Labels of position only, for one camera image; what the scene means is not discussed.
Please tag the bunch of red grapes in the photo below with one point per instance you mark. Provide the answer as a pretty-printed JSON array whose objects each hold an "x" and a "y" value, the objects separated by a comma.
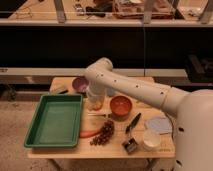
[{"x": 105, "y": 134}]

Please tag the grey blue cloth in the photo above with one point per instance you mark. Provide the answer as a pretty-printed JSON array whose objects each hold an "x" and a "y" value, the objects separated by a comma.
[{"x": 160, "y": 125}]

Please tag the black binder clip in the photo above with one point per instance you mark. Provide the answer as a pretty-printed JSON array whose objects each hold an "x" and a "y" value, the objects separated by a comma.
[{"x": 130, "y": 145}]

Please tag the green plastic tray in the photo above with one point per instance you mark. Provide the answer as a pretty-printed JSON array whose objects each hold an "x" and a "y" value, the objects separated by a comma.
[{"x": 56, "y": 122}]

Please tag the orange carrot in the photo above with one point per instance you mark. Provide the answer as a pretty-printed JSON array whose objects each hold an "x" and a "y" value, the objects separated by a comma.
[{"x": 87, "y": 134}]

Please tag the grey sponge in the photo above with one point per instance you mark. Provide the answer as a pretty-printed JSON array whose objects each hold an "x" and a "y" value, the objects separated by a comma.
[{"x": 60, "y": 90}]

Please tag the orange bowl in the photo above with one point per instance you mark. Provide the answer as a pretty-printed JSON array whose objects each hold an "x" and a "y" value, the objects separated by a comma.
[{"x": 120, "y": 106}]

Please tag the yellow banana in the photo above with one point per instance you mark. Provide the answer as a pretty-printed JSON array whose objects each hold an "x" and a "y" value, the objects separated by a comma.
[{"x": 140, "y": 104}]

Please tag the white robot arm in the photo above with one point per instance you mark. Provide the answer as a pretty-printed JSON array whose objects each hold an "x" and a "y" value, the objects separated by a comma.
[{"x": 194, "y": 112}]

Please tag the blue grey cup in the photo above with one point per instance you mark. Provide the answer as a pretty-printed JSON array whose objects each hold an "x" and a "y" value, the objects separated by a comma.
[{"x": 110, "y": 92}]

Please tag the wooden table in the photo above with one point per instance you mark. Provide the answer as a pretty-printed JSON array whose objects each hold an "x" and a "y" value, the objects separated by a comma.
[{"x": 114, "y": 149}]

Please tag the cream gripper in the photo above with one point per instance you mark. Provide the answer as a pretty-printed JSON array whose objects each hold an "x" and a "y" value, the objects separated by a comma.
[{"x": 94, "y": 97}]

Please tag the purple bowl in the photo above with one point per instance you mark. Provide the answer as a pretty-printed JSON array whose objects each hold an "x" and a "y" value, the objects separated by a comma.
[{"x": 80, "y": 84}]

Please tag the white round container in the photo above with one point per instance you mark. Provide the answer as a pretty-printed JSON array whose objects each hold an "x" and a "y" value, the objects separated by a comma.
[{"x": 151, "y": 140}]

